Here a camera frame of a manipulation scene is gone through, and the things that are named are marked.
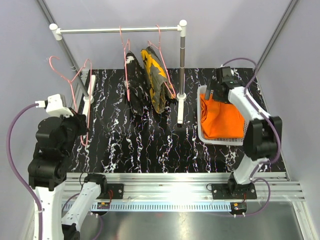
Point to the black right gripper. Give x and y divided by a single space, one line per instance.
214 85

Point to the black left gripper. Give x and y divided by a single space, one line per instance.
80 119

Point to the orange trousers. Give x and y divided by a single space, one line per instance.
220 120

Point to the yellow and grey camouflage trousers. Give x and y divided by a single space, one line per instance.
160 87

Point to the black and white trousers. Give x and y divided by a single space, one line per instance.
138 88

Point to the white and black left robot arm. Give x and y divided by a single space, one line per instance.
47 174

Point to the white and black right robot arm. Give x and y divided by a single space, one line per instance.
262 139

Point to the white plastic basket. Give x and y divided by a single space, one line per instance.
230 142

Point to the metal clothes rack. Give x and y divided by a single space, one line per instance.
181 27

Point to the black marble pattern mat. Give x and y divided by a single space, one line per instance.
121 142

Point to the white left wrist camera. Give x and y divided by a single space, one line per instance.
55 106

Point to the aluminium mounting rail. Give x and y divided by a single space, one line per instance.
166 192

